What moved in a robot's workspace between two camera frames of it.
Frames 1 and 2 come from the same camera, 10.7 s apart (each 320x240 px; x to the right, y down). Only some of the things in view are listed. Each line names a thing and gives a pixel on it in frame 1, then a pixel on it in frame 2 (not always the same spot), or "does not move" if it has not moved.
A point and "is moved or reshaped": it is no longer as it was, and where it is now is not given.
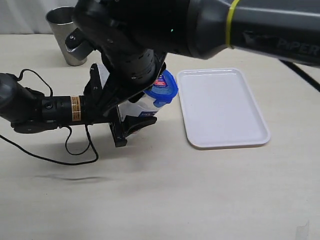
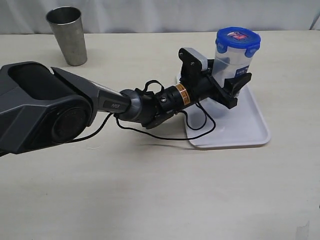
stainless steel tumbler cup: (61, 20) does not move
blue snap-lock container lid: (164, 89) is moved or reshaped
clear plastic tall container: (143, 107) is moved or reshaped
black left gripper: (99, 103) -> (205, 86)
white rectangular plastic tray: (219, 109) does not move
